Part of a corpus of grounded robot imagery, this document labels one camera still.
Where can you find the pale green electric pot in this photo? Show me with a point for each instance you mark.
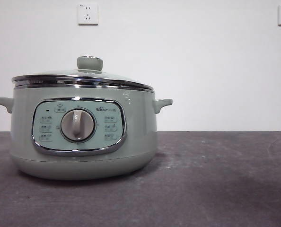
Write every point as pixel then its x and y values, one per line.
pixel 140 132

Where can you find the glass lid with green knob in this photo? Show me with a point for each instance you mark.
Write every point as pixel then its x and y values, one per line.
pixel 89 63

